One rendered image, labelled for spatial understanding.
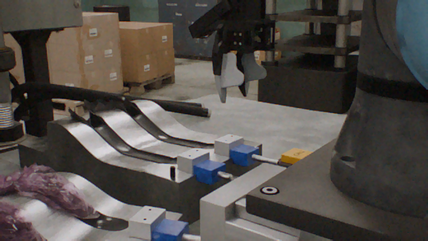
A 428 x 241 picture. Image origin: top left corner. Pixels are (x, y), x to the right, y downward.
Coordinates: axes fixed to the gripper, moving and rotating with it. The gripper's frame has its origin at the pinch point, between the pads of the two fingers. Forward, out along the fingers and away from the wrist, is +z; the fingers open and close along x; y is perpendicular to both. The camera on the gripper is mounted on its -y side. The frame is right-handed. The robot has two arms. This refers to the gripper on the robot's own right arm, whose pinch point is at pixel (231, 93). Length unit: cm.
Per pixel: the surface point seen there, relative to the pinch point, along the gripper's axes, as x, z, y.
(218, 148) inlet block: -2.6, 10.7, -1.3
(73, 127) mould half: -16.3, 8.1, -28.1
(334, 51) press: 355, 42, -141
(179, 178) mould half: -16.3, 11.9, 1.0
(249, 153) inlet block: -1.4, 10.7, 5.2
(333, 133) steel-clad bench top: 51, 21, -1
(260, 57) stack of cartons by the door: 558, 90, -354
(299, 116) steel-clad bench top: 61, 21, -17
